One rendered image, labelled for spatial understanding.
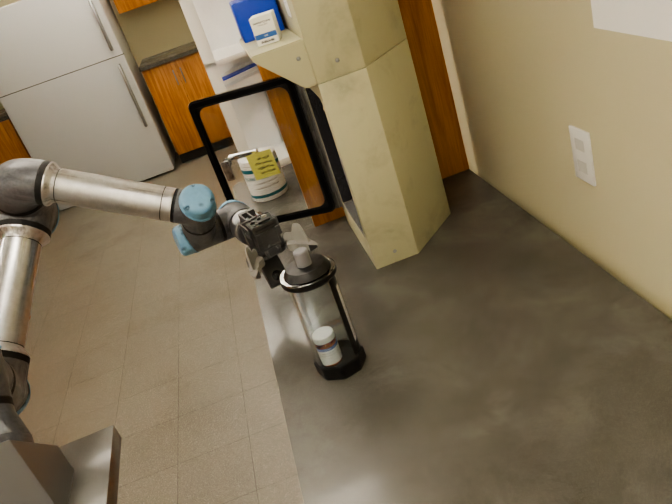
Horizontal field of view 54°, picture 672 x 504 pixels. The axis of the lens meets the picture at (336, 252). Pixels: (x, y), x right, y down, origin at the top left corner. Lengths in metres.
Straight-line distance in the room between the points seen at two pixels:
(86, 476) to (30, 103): 5.36
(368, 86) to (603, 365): 0.74
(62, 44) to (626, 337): 5.70
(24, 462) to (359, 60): 1.00
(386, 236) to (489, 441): 0.65
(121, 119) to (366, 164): 5.08
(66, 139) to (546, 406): 5.82
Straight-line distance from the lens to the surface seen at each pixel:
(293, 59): 1.44
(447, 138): 1.98
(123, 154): 6.55
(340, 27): 1.45
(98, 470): 1.42
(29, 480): 1.31
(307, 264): 1.21
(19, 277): 1.57
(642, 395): 1.16
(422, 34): 1.89
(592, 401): 1.15
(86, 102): 6.47
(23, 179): 1.51
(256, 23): 1.51
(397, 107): 1.57
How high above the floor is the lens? 1.73
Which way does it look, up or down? 27 degrees down
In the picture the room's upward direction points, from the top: 19 degrees counter-clockwise
